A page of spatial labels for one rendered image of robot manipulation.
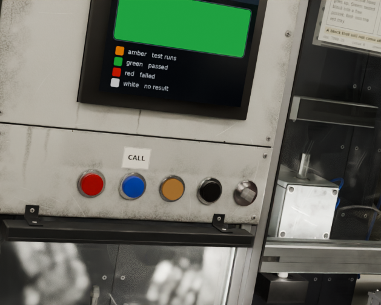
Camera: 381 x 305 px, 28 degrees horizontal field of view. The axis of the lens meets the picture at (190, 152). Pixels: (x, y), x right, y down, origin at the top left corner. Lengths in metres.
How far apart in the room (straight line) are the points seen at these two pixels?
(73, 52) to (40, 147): 0.13
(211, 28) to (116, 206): 0.28
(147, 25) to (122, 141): 0.16
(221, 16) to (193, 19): 0.04
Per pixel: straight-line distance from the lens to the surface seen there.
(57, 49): 1.00
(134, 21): 1.00
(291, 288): 1.48
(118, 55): 1.00
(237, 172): 1.13
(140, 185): 1.06
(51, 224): 1.02
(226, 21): 1.05
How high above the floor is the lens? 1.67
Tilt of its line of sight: 10 degrees down
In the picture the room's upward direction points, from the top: 9 degrees clockwise
